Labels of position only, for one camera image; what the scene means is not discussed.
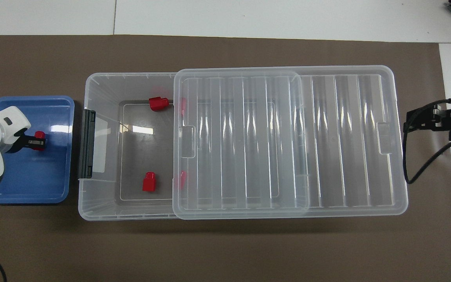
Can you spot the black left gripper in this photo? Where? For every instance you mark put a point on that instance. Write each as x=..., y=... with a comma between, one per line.
x=21, y=143

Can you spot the red block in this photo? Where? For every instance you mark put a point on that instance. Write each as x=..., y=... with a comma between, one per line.
x=158, y=104
x=40, y=134
x=183, y=106
x=149, y=183
x=181, y=180

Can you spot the clear ribbed plastic lid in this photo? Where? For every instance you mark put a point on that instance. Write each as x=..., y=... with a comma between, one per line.
x=288, y=141

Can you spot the blue plastic tray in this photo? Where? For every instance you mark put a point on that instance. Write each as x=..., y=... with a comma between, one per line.
x=26, y=176

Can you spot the clear plastic storage box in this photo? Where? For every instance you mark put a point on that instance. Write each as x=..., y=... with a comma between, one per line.
x=104, y=196

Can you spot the brown table mat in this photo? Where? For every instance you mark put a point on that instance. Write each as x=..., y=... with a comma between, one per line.
x=225, y=250

